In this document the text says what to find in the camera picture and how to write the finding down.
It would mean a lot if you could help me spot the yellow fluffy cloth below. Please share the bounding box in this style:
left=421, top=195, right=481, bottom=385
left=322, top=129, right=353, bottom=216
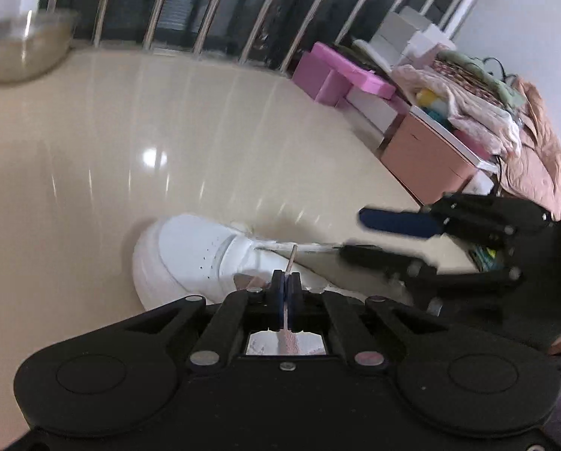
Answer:
left=416, top=88, right=450, bottom=109

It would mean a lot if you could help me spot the metal bowl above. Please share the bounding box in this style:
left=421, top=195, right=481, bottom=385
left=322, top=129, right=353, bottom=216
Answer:
left=0, top=9, right=79, bottom=83

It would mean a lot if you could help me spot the steel window guard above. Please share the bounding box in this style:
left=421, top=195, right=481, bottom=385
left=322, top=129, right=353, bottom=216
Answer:
left=41, top=0, right=507, bottom=72

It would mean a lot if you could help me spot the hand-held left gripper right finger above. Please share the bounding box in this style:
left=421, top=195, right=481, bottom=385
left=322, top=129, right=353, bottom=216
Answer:
left=287, top=272, right=450, bottom=368

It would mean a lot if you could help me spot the dark window with blinds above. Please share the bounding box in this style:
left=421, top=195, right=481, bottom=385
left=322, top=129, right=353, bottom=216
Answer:
left=45, top=0, right=478, bottom=72

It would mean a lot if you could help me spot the brown quilted blanket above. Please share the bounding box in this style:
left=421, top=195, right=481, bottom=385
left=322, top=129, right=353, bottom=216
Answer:
left=499, top=77, right=561, bottom=221

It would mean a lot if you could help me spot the green floral blanket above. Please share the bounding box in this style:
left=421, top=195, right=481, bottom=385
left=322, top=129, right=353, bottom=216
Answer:
left=437, top=49, right=528, bottom=107

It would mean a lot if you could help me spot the stack of white boxes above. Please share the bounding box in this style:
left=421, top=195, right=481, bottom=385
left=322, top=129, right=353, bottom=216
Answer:
left=369, top=6, right=456, bottom=64

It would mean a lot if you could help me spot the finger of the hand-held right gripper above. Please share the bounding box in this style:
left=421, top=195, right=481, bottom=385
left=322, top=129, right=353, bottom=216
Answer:
left=339, top=243, right=525, bottom=292
left=359, top=195, right=553, bottom=238

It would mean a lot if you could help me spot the pink square box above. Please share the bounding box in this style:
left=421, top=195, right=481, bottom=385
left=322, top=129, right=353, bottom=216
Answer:
left=292, top=51, right=352, bottom=107

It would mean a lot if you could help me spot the white sneaker shoe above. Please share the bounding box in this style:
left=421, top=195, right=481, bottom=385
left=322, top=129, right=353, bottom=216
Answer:
left=132, top=215, right=417, bottom=311

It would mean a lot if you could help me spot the white long box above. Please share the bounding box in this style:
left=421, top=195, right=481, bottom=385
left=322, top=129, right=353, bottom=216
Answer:
left=346, top=87, right=404, bottom=138

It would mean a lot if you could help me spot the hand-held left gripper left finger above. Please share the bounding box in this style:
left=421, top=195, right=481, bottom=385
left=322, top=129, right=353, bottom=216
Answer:
left=121, top=270, right=286, bottom=367

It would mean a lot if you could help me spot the pink flat box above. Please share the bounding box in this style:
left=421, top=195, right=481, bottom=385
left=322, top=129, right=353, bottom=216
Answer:
left=311, top=42, right=397, bottom=98

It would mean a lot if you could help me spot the pink shoelace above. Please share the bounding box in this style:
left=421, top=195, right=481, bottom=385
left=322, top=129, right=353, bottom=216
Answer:
left=257, top=242, right=344, bottom=355

